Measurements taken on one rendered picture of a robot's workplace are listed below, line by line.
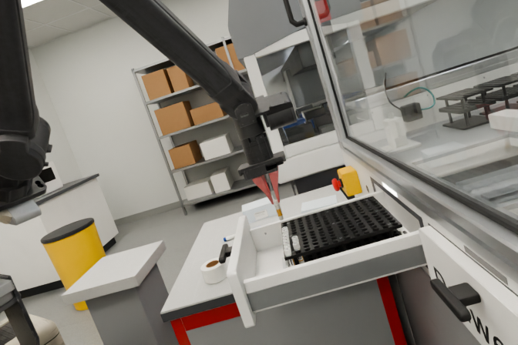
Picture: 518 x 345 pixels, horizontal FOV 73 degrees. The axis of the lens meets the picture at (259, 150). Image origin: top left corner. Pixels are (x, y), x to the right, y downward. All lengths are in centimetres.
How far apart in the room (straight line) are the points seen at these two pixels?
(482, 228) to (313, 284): 31
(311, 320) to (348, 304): 10
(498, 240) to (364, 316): 63
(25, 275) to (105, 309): 288
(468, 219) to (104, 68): 524
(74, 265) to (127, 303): 184
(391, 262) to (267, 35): 108
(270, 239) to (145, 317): 68
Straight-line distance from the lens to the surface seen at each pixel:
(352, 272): 66
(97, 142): 562
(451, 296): 49
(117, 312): 145
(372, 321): 103
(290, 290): 67
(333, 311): 99
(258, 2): 154
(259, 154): 72
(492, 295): 46
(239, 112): 66
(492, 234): 44
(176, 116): 464
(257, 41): 151
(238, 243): 73
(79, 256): 321
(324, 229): 74
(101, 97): 551
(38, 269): 419
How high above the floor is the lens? 120
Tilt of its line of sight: 8 degrees down
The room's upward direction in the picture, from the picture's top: 18 degrees counter-clockwise
